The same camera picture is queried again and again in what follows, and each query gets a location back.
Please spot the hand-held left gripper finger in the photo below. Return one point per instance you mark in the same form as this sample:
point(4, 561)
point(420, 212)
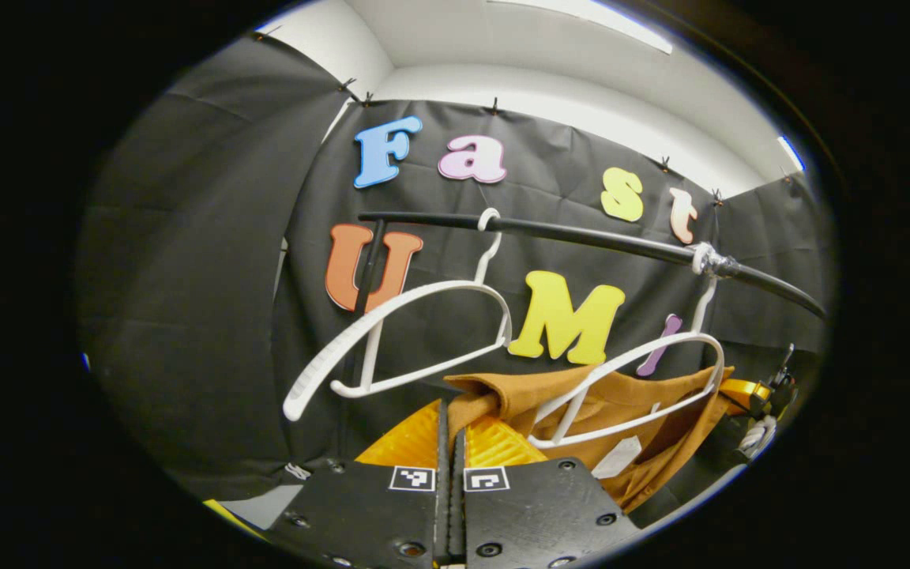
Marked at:
point(458, 514)
point(444, 506)

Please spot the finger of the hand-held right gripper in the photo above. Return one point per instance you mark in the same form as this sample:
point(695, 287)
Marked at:
point(747, 397)

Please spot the brown shirt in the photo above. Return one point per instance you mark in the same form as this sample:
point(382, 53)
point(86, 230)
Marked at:
point(518, 395)

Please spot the white plastic hanger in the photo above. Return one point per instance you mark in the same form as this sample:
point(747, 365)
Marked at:
point(305, 391)
point(705, 300)

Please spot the black clothes rack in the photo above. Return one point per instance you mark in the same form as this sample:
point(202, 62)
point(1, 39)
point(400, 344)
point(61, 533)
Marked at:
point(581, 235)

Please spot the small ceiling light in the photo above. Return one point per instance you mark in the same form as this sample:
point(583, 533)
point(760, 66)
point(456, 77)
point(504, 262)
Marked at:
point(791, 154)

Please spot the black backdrop cloth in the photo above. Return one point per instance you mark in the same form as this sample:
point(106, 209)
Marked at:
point(186, 276)

